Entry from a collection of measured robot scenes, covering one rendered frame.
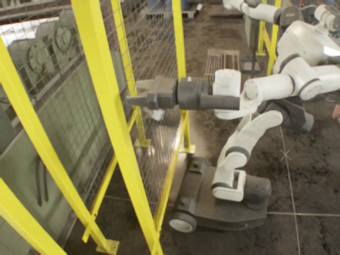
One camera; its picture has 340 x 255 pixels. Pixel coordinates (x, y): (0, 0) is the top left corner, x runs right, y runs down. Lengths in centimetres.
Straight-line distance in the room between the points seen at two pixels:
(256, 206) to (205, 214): 35
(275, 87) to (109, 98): 46
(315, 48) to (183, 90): 60
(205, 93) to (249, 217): 128
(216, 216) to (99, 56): 137
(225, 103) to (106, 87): 32
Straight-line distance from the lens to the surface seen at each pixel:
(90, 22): 65
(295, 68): 80
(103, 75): 70
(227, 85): 64
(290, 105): 126
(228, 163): 150
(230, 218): 179
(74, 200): 140
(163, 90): 67
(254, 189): 174
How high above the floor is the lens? 171
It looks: 40 degrees down
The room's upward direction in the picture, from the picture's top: 7 degrees counter-clockwise
